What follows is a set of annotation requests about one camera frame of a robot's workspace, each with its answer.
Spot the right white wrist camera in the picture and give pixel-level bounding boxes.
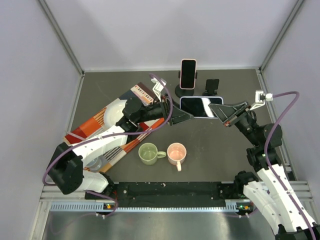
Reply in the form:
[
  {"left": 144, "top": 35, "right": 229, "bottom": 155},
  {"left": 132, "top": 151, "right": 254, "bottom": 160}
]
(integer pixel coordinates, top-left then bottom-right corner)
[{"left": 249, "top": 90, "right": 273, "bottom": 111}]

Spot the pink ceramic mug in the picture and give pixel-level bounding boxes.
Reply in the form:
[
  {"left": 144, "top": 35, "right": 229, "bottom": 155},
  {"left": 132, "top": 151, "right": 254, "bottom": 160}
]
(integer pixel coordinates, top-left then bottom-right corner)
[{"left": 166, "top": 142, "right": 187, "bottom": 172}]

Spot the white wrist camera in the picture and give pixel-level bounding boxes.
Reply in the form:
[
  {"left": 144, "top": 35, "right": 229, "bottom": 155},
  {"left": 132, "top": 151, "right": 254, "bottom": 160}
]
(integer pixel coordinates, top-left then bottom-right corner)
[
  {"left": 151, "top": 77, "right": 167, "bottom": 101},
  {"left": 249, "top": 90, "right": 273, "bottom": 111}
]

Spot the grey slotted cable duct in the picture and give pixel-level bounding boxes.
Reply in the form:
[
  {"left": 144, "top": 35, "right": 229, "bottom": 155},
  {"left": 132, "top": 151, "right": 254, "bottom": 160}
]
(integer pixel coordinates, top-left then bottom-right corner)
[{"left": 50, "top": 200, "right": 254, "bottom": 213}]

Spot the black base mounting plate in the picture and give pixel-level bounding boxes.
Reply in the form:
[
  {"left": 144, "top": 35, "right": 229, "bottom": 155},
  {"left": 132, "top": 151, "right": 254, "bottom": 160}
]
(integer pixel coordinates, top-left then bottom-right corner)
[{"left": 84, "top": 181, "right": 253, "bottom": 208}]

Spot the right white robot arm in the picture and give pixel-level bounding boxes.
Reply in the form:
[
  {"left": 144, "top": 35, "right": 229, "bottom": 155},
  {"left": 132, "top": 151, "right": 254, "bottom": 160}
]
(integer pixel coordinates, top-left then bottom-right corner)
[{"left": 208, "top": 100, "right": 320, "bottom": 240}]

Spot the black folding phone stand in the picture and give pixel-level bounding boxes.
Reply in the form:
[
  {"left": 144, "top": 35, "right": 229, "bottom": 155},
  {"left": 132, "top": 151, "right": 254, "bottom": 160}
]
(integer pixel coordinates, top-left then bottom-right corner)
[{"left": 202, "top": 79, "right": 220, "bottom": 96}]

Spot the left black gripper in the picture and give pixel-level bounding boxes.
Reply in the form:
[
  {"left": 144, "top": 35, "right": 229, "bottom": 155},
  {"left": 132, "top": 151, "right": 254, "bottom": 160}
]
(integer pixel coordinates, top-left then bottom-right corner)
[{"left": 135, "top": 92, "right": 193, "bottom": 125}]

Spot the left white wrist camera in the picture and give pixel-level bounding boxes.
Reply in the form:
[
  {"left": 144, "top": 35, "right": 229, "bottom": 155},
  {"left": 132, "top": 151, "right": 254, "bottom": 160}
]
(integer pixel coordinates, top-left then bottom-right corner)
[{"left": 151, "top": 77, "right": 167, "bottom": 101}]

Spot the pink case smartphone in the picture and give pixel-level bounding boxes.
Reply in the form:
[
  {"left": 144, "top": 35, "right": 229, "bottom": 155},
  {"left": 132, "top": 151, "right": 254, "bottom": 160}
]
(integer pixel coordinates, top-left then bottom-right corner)
[{"left": 179, "top": 59, "right": 197, "bottom": 90}]

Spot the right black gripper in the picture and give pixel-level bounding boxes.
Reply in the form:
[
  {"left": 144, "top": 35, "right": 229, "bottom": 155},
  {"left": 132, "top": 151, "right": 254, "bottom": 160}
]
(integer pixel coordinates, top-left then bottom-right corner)
[{"left": 209, "top": 100, "right": 261, "bottom": 146}]

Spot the black round-base phone stand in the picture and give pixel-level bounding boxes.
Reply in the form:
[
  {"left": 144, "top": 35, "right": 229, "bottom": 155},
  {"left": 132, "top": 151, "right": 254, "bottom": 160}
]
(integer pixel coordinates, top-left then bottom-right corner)
[{"left": 174, "top": 70, "right": 198, "bottom": 98}]

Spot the white plate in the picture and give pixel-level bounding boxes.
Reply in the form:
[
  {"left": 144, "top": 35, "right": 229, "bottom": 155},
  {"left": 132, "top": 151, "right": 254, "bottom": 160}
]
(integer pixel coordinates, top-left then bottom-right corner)
[{"left": 103, "top": 98, "right": 127, "bottom": 129}]

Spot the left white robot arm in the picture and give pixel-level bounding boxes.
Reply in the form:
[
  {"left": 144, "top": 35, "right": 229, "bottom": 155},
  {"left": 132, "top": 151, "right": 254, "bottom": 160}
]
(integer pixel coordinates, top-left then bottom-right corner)
[{"left": 46, "top": 97, "right": 193, "bottom": 199}]

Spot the green ceramic mug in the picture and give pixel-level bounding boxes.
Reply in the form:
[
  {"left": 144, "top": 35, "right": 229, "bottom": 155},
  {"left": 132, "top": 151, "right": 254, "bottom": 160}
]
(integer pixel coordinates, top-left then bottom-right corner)
[{"left": 138, "top": 143, "right": 167, "bottom": 166}]

